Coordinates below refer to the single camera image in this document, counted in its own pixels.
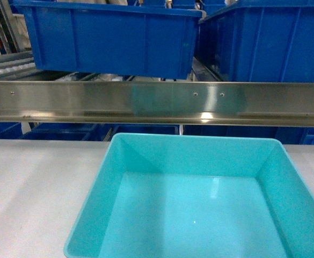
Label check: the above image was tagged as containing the blue bin upper left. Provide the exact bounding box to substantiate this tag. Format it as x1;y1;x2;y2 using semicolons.
13;1;202;80

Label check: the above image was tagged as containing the turquoise plastic bin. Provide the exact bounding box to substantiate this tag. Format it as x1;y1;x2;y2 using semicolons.
63;133;314;257

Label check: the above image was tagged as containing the stainless steel shelf rail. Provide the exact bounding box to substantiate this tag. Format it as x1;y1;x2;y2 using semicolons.
0;81;314;127

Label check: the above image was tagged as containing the blue bin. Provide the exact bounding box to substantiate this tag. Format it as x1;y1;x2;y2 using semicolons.
13;1;202;80
195;1;314;83

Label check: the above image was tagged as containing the blue bin upper right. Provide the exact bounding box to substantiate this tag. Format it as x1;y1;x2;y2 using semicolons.
195;1;314;83

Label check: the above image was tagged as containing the roller conveyor track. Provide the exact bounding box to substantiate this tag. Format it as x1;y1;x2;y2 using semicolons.
0;51;39;81

